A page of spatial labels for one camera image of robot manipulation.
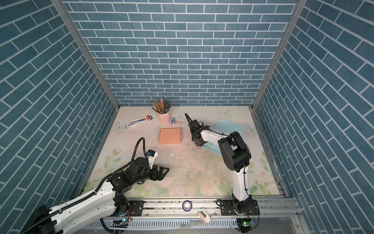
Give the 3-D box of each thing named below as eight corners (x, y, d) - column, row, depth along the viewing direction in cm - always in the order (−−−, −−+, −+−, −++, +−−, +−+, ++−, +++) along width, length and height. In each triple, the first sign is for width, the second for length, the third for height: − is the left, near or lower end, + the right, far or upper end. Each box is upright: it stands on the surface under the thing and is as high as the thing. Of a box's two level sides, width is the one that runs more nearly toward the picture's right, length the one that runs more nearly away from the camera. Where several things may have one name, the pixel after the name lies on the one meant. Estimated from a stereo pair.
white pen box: (126, 128, 109) (125, 126, 107) (125, 125, 111) (124, 123, 109) (153, 119, 115) (152, 117, 113) (151, 116, 117) (151, 114, 115)
